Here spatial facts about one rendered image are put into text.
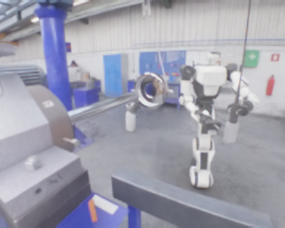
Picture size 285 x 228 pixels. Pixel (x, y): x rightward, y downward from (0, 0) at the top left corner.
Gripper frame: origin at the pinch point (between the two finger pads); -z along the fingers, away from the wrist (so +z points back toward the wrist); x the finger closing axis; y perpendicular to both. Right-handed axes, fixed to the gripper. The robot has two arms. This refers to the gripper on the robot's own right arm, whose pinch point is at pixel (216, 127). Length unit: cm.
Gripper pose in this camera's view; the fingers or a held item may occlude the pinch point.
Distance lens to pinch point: 116.0
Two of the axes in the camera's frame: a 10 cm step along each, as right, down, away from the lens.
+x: -10.0, 0.3, -0.9
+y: 0.0, -9.5, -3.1
